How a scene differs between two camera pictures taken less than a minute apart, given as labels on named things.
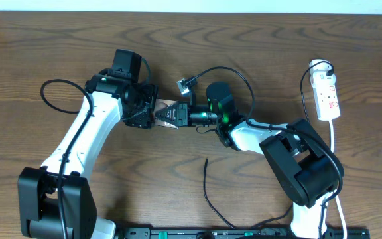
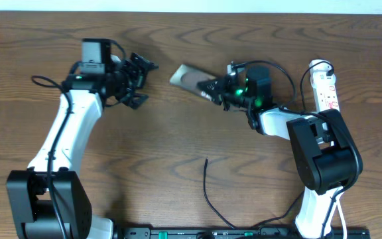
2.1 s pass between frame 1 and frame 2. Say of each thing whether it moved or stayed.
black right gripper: moved
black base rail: stayed
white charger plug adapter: stayed
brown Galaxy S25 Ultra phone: moved
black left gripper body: moved
